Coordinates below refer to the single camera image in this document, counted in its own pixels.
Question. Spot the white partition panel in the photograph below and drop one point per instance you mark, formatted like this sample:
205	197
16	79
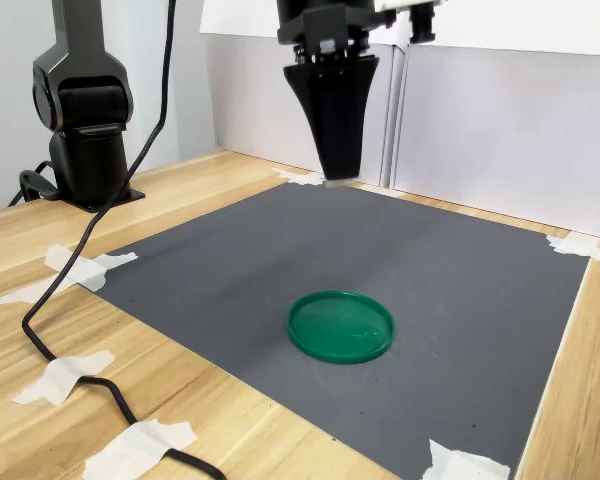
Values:
505	150
250	100

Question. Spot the dark grey mat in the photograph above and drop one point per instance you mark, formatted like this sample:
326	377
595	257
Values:
430	280

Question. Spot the white masking tape piece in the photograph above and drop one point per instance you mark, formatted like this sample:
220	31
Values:
87	270
460	465
135	450
62	377
300	177
575	246

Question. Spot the round green lid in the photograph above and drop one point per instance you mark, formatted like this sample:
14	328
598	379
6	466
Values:
341	327

